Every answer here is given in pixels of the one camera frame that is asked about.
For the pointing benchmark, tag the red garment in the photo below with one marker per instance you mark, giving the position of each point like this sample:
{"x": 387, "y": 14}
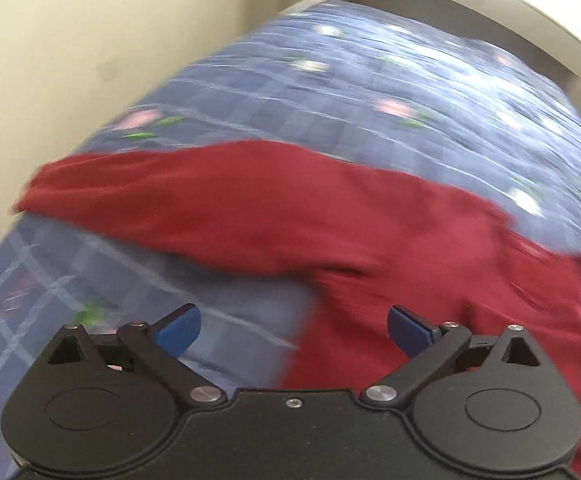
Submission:
{"x": 350, "y": 230}

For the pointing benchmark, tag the blue plaid floral quilt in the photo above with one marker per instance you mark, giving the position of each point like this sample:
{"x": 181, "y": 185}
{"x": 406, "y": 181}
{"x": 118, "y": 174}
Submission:
{"x": 320, "y": 95}

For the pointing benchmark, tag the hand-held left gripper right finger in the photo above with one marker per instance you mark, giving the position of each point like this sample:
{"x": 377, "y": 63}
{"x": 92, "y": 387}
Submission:
{"x": 406, "y": 331}

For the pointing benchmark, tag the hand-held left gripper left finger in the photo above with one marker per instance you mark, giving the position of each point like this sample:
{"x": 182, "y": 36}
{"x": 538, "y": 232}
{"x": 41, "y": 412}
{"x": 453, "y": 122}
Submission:
{"x": 181, "y": 329}

